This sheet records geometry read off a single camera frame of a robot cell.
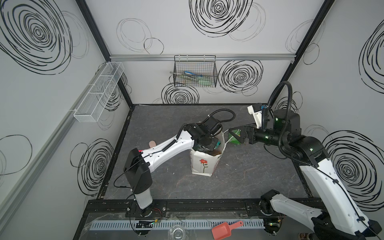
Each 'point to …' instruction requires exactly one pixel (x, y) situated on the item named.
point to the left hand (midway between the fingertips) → (211, 141)
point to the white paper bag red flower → (204, 163)
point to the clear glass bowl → (176, 232)
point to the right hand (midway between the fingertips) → (236, 130)
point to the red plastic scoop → (224, 230)
